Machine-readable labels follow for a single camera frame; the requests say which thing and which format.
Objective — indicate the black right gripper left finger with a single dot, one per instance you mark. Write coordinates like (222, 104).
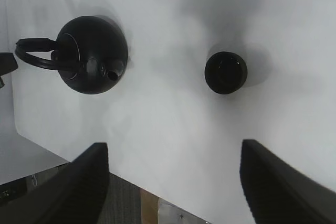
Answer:
(74, 195)

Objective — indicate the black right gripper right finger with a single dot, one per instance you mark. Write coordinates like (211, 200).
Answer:
(277, 193)

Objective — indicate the black round teapot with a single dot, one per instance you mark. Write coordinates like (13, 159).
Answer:
(90, 54)

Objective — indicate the small black teacup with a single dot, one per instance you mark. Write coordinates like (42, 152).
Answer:
(225, 72)

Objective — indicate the black object at left edge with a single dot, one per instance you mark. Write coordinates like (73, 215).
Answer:
(8, 64)

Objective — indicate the metal table bracket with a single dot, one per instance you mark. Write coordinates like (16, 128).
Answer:
(169, 213)

